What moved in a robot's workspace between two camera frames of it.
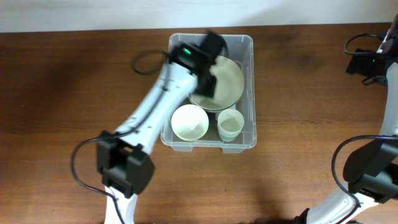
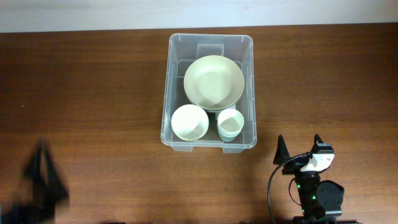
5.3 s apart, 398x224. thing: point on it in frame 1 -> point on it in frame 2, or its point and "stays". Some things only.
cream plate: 229,86 stays
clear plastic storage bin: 227,121 stays
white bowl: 189,122 stays
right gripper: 359,64 -> 295,165
